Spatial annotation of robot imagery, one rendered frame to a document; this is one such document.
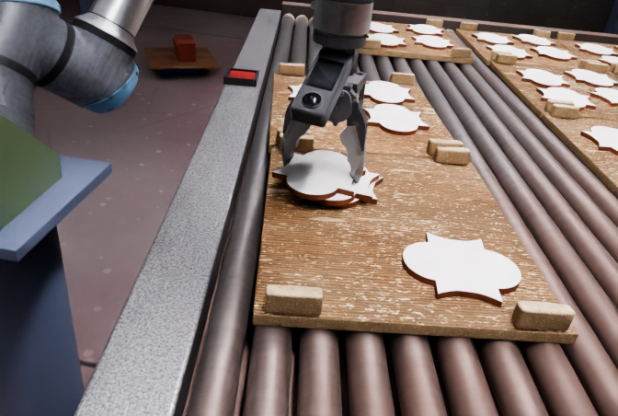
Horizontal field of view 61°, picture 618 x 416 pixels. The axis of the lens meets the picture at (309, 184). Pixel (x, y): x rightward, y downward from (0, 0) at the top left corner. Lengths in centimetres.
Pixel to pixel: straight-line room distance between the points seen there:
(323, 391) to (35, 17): 69
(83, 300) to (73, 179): 113
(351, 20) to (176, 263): 37
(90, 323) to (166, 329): 138
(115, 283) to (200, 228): 139
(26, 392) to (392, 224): 73
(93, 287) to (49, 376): 100
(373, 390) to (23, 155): 59
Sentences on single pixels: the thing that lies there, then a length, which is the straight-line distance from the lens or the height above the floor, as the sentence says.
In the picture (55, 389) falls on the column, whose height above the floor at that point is 47.
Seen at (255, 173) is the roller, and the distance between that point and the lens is 85.
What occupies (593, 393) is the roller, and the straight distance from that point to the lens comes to 64.
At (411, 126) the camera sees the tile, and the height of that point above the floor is 95.
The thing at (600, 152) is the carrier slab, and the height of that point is 94.
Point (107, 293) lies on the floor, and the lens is 206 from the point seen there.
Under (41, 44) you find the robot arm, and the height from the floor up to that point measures 108.
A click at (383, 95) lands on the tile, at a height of 95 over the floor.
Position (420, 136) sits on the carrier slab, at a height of 94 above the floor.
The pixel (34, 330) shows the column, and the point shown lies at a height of 63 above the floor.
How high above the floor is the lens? 132
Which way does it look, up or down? 29 degrees down
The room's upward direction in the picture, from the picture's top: 6 degrees clockwise
